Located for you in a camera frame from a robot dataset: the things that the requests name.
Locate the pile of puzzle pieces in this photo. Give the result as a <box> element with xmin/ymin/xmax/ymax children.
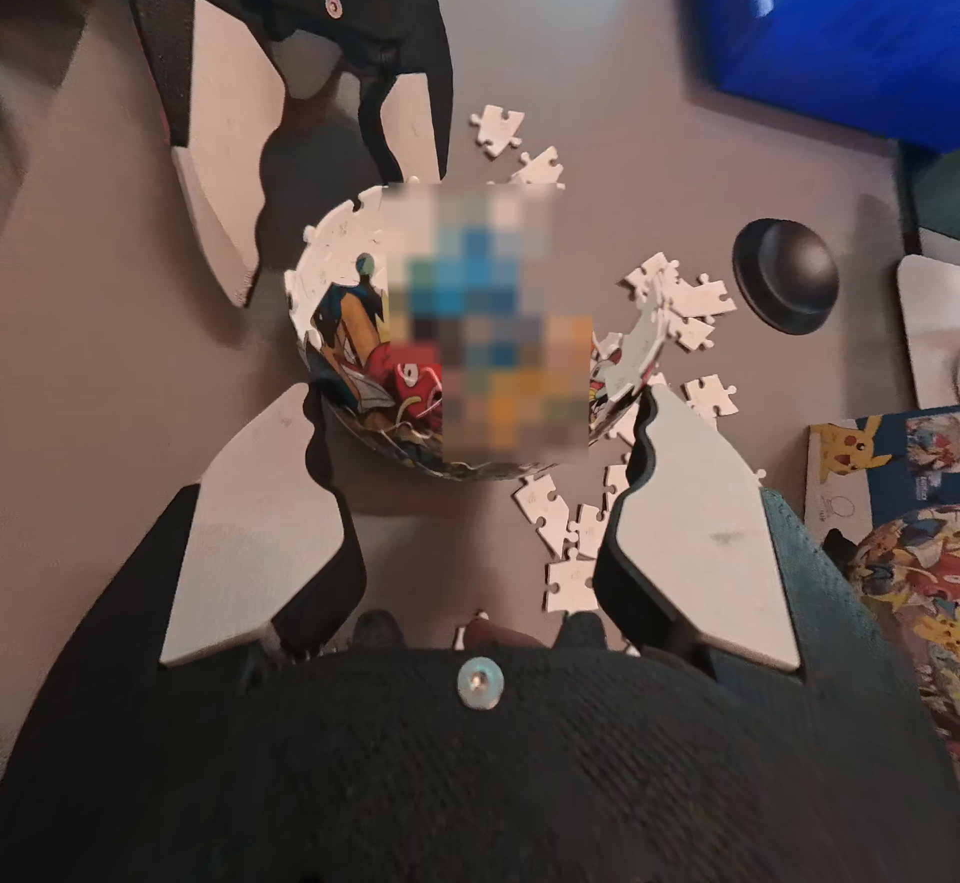
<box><xmin>453</xmin><ymin>105</ymin><xmax>766</xmax><ymax>652</ymax></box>

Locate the cartoon print puzzle box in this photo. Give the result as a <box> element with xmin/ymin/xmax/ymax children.
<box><xmin>804</xmin><ymin>406</ymin><xmax>960</xmax><ymax>779</ymax></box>

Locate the person's right hand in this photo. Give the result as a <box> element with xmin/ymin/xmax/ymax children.
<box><xmin>468</xmin><ymin>616</ymin><xmax>545</xmax><ymax>650</ymax></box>

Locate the white rounded plate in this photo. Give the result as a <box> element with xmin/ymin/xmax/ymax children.
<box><xmin>896</xmin><ymin>253</ymin><xmax>960</xmax><ymax>412</ymax></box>

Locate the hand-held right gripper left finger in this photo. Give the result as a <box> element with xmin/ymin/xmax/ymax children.
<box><xmin>157</xmin><ymin>380</ymin><xmax>369</xmax><ymax>668</ymax></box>

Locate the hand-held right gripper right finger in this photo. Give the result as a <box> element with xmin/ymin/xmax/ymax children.
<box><xmin>592</xmin><ymin>382</ymin><xmax>804</xmax><ymax>674</ymax></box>

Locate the cartoon print puzzle ball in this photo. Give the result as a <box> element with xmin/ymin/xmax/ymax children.
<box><xmin>285</xmin><ymin>181</ymin><xmax>676</xmax><ymax>483</ymax></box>

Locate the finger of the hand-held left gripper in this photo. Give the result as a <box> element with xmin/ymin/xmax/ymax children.
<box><xmin>171</xmin><ymin>0</ymin><xmax>288</xmax><ymax>308</ymax></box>
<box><xmin>358</xmin><ymin>65</ymin><xmax>444</xmax><ymax>183</ymax></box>

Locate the black round ball stand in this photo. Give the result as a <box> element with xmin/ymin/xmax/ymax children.
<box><xmin>731</xmin><ymin>217</ymin><xmax>841</xmax><ymax>337</ymax></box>

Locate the blue plastic bin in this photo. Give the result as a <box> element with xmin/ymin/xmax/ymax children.
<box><xmin>671</xmin><ymin>0</ymin><xmax>960</xmax><ymax>153</ymax></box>

